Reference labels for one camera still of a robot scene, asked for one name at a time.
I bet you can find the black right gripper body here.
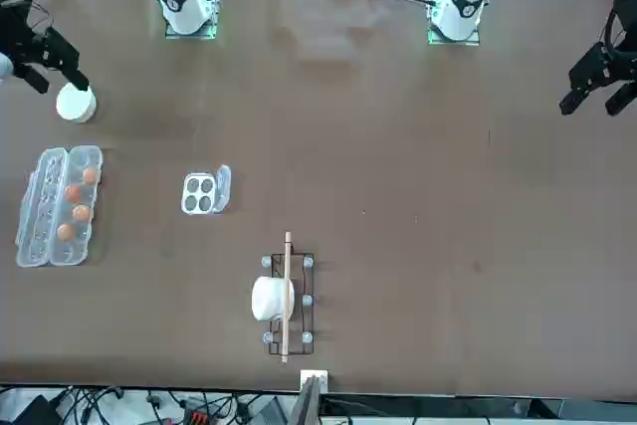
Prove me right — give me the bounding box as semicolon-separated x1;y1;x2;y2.
10;26;82;79

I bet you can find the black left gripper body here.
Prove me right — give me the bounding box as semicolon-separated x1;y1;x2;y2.
568;41;637;94

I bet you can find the transparent twelve-slot egg tray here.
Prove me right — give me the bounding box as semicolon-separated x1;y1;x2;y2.
14;144;105;269

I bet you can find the transparent four-slot egg tray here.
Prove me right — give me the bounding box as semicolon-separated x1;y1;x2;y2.
179;162;233;217

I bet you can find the white round cup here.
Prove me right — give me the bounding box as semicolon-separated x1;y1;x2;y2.
55;82;99;124

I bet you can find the white mug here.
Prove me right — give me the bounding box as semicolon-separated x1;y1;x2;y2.
251;275;297;322

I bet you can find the black box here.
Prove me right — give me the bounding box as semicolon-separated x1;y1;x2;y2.
0;393;56;425

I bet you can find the wooden rod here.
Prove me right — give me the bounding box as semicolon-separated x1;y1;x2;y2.
281;231;294;364

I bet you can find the grey power adapter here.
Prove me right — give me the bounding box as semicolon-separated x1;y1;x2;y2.
256;397;289;425

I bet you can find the black wire cup rack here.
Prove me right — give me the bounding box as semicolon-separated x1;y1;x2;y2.
261;240;318;357

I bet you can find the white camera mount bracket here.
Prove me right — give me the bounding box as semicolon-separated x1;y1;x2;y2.
300;369;330;393

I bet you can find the aluminium profile post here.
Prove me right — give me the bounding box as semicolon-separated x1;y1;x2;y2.
290;375;322;425

